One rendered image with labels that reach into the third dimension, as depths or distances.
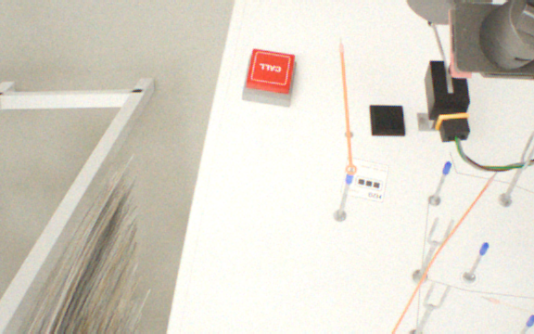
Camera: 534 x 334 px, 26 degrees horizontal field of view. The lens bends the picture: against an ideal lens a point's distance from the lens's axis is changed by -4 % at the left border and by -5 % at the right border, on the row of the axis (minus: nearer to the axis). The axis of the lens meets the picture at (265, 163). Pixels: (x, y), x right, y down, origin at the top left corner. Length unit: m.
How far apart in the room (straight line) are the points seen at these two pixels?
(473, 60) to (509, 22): 0.10
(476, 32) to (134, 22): 1.52
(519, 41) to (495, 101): 0.45
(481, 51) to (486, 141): 0.33
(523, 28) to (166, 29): 1.61
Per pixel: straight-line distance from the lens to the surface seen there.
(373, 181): 1.34
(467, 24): 1.08
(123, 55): 2.54
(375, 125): 1.36
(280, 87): 1.35
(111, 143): 2.13
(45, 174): 2.67
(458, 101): 1.30
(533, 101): 1.44
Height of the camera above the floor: 2.42
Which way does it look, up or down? 70 degrees down
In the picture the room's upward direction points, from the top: 167 degrees counter-clockwise
